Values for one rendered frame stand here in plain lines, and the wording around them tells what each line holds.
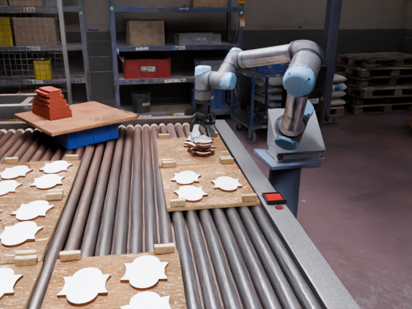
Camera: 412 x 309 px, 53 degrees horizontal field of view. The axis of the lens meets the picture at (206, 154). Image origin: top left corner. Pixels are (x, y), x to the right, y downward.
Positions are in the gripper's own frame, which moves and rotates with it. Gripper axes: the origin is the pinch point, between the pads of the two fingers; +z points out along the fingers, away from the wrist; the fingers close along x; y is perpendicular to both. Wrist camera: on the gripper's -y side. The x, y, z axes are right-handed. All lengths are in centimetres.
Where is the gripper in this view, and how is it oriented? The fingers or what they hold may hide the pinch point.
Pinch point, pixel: (200, 139)
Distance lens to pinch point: 200.6
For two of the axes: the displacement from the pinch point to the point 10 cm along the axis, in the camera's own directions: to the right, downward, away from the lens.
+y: 6.6, 2.6, -7.1
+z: 0.0, 9.4, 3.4
